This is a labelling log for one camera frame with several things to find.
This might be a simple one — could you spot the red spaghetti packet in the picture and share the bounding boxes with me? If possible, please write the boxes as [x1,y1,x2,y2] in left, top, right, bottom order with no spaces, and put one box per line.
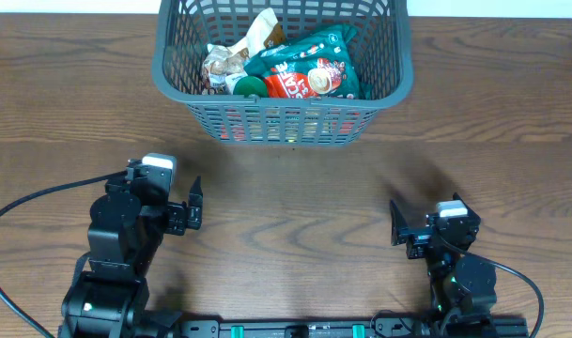
[208,107,371,145]

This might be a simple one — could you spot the green lidded jar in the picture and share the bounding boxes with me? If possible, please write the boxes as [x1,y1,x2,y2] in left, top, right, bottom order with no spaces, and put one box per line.
[233,76,269,98]

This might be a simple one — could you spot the beige paper pouch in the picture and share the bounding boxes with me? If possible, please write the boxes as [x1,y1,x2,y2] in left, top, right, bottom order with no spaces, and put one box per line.
[201,8,286,95]

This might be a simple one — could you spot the green Nescafe coffee bag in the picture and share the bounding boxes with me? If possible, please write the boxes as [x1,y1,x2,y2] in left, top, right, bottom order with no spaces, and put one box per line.
[244,23,369,100]

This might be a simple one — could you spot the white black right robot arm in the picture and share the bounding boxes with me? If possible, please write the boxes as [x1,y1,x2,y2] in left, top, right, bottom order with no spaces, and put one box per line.
[390,194,499,337]

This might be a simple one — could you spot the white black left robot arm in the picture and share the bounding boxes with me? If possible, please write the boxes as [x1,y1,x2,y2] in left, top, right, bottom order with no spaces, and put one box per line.
[58,153,203,337]

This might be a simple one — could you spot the grey plastic lattice basket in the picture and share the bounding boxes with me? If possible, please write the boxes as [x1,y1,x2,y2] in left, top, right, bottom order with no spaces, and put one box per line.
[151,0,413,146]

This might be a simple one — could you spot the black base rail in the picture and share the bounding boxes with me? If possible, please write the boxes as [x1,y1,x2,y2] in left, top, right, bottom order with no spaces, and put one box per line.
[178,311,530,338]

